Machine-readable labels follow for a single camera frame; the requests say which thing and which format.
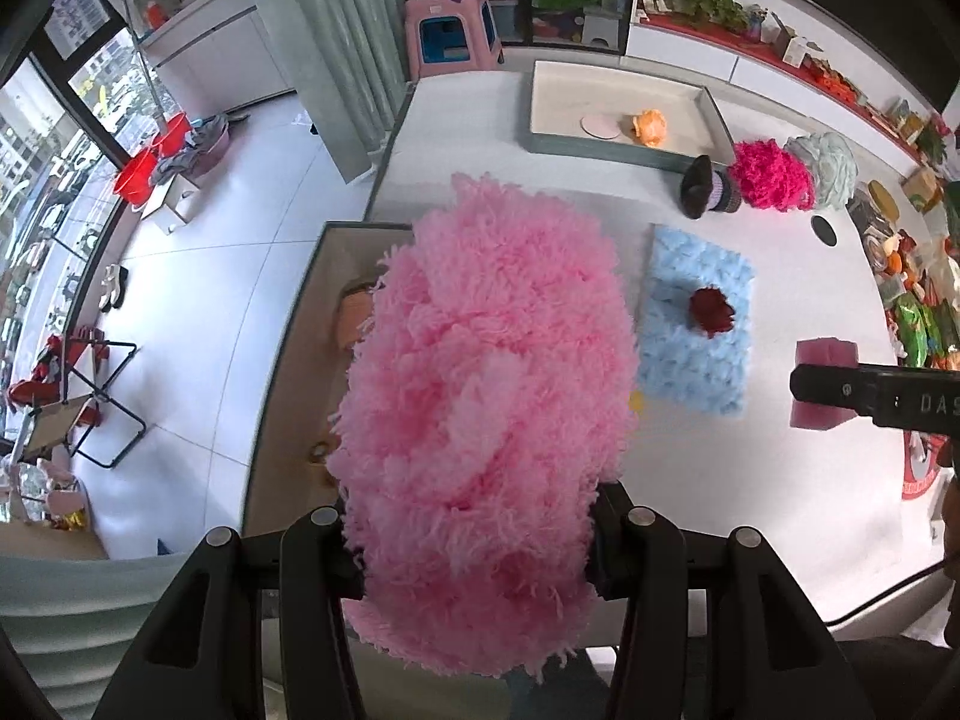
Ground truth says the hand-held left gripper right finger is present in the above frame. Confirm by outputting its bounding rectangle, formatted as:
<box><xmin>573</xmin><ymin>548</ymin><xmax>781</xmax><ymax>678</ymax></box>
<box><xmin>589</xmin><ymin>481</ymin><xmax>878</xmax><ymax>720</ymax></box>

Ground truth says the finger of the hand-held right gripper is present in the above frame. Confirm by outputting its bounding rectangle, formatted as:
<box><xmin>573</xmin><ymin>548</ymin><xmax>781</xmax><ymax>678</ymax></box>
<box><xmin>789</xmin><ymin>364</ymin><xmax>878</xmax><ymax>421</ymax></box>

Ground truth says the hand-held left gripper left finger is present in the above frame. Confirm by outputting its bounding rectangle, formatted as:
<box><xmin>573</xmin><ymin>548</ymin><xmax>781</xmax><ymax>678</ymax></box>
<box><xmin>90</xmin><ymin>506</ymin><xmax>365</xmax><ymax>720</ymax></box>

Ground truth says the pink sponge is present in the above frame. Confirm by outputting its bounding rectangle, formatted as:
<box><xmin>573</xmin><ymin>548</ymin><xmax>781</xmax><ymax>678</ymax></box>
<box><xmin>791</xmin><ymin>337</ymin><xmax>860</xmax><ymax>432</ymax></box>

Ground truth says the large grey cardboard box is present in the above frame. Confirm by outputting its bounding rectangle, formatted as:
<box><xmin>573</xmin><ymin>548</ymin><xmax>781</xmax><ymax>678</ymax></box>
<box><xmin>240</xmin><ymin>221</ymin><xmax>421</xmax><ymax>541</ymax></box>

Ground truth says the light pink fluffy cloth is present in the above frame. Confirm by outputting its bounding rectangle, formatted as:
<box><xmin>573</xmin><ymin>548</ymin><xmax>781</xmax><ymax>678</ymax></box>
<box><xmin>324</xmin><ymin>172</ymin><xmax>642</xmax><ymax>683</ymax></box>

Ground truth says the pink knit sock roll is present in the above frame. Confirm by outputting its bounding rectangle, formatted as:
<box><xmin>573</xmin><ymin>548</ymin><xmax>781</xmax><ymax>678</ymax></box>
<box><xmin>334</xmin><ymin>279</ymin><xmax>380</xmax><ymax>350</ymax></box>

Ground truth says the pile of snack packets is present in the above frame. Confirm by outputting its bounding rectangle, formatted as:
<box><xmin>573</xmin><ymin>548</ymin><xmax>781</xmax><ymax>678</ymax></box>
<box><xmin>862</xmin><ymin>112</ymin><xmax>960</xmax><ymax>503</ymax></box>

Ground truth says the dark red fabric flower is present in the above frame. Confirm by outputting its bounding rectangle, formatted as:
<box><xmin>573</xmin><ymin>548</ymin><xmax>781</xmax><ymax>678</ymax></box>
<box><xmin>688</xmin><ymin>285</ymin><xmax>737</xmax><ymax>338</ymax></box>

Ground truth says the light blue fluffy mat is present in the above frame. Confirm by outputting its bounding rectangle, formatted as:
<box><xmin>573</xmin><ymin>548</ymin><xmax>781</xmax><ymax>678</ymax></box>
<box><xmin>636</xmin><ymin>223</ymin><xmax>757</xmax><ymax>417</ymax></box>

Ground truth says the glass jar with gold lid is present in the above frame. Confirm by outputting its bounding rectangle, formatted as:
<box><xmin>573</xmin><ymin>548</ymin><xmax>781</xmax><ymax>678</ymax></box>
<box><xmin>847</xmin><ymin>178</ymin><xmax>905</xmax><ymax>256</ymax></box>

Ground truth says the hot pink fluffy yarn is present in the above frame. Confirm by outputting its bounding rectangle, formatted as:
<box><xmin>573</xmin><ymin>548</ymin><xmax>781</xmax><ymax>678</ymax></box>
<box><xmin>730</xmin><ymin>139</ymin><xmax>815</xmax><ymax>212</ymax></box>

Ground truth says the mint green bath pouf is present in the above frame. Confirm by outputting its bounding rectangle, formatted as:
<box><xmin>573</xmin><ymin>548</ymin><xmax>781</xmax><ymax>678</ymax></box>
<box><xmin>784</xmin><ymin>131</ymin><xmax>860</xmax><ymax>209</ymax></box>

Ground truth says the pale green curtain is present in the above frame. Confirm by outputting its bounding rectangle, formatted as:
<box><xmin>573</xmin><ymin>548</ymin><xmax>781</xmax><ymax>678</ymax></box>
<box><xmin>0</xmin><ymin>540</ymin><xmax>196</xmax><ymax>720</ymax></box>
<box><xmin>240</xmin><ymin>0</ymin><xmax>413</xmax><ymax>181</ymax></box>

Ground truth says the orange fabric flower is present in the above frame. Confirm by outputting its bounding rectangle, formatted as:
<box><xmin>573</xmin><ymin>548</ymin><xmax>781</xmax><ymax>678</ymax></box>
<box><xmin>630</xmin><ymin>109</ymin><xmax>668</xmax><ymax>147</ymax></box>

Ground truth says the red display ledge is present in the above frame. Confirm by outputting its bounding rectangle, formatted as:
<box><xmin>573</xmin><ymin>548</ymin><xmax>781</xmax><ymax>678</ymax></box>
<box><xmin>637</xmin><ymin>7</ymin><xmax>923</xmax><ymax>158</ymax></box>

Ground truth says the pair of slippers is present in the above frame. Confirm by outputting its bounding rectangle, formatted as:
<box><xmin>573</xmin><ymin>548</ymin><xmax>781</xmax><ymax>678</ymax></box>
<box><xmin>96</xmin><ymin>264</ymin><xmax>130</xmax><ymax>310</ymax></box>

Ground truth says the shallow grey tray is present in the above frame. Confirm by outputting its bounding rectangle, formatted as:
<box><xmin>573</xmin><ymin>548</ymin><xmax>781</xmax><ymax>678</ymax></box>
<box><xmin>527</xmin><ymin>60</ymin><xmax>736</xmax><ymax>166</ymax></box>

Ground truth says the small white wooden stool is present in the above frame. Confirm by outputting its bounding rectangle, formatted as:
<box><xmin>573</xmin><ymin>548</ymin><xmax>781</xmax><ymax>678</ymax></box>
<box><xmin>140</xmin><ymin>172</ymin><xmax>203</xmax><ymax>230</ymax></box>

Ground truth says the red plastic basin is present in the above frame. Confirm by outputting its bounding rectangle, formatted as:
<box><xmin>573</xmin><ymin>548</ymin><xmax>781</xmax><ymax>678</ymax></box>
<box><xmin>114</xmin><ymin>148</ymin><xmax>162</xmax><ymax>207</ymax></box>
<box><xmin>154</xmin><ymin>112</ymin><xmax>190</xmax><ymax>158</ymax></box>

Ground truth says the purple basin with clothes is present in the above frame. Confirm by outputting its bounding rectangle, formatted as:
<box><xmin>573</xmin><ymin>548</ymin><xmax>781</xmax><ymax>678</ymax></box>
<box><xmin>150</xmin><ymin>116</ymin><xmax>232</xmax><ymax>185</ymax></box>

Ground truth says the white low cabinet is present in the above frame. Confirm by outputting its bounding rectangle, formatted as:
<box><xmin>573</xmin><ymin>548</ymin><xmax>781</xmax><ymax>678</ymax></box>
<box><xmin>142</xmin><ymin>0</ymin><xmax>293</xmax><ymax>121</ymax></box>

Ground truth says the pink plastic stool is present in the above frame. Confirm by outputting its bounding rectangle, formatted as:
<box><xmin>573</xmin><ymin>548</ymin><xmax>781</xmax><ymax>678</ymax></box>
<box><xmin>403</xmin><ymin>0</ymin><xmax>502</xmax><ymax>80</ymax></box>

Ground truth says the black folding chair frame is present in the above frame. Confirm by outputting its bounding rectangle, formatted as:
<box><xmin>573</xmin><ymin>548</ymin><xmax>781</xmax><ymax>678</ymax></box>
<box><xmin>7</xmin><ymin>326</ymin><xmax>147</xmax><ymax>470</ymax></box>

